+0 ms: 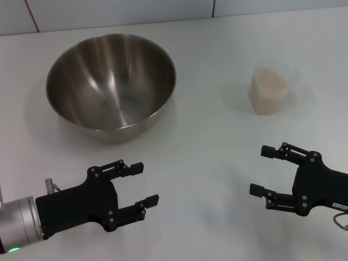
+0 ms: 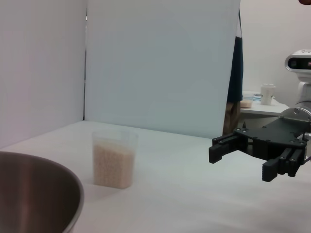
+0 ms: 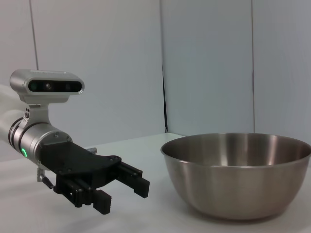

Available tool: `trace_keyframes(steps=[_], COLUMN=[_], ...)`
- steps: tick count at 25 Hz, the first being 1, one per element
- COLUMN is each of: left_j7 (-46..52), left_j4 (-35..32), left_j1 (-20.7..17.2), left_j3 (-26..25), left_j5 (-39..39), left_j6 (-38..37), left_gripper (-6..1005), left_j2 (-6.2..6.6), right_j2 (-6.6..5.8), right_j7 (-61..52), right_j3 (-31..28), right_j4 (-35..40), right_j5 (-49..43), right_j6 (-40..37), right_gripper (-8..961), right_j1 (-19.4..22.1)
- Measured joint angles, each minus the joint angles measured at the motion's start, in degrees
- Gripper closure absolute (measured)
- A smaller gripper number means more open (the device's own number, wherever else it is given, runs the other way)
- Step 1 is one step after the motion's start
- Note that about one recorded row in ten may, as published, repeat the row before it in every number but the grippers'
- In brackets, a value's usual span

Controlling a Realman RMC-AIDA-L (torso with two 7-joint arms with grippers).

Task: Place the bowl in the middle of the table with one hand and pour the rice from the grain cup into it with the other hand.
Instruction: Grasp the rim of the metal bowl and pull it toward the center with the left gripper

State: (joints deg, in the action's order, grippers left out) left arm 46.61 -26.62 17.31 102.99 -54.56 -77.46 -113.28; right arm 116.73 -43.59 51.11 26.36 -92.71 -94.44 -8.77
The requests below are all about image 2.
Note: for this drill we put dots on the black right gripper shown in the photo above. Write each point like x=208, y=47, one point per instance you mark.
x=277, y=136

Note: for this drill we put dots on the white rice grains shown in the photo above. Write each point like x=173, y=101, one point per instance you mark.
x=113, y=167

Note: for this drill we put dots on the clear plastic measuring cup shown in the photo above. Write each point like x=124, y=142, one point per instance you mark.
x=114, y=138

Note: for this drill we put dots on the stainless steel mixing bowl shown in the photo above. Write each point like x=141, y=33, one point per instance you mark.
x=36, y=194

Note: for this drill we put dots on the small container of rice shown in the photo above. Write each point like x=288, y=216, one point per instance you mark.
x=246, y=104

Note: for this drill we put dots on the white paper coffee cup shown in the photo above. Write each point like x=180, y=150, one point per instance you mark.
x=267, y=95

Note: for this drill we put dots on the white background desk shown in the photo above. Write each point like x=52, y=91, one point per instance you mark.
x=264, y=109

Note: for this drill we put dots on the light blue packet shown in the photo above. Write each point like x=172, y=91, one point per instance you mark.
x=256, y=97

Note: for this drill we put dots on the person in dark shirt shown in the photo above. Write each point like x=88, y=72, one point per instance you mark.
x=236, y=72

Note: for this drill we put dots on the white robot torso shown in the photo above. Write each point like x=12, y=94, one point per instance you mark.
x=305, y=92

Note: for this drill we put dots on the white backdrop board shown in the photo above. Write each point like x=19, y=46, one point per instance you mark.
x=158, y=68
x=41, y=68

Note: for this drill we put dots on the white robot head with camera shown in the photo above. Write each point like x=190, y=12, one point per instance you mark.
x=298, y=63

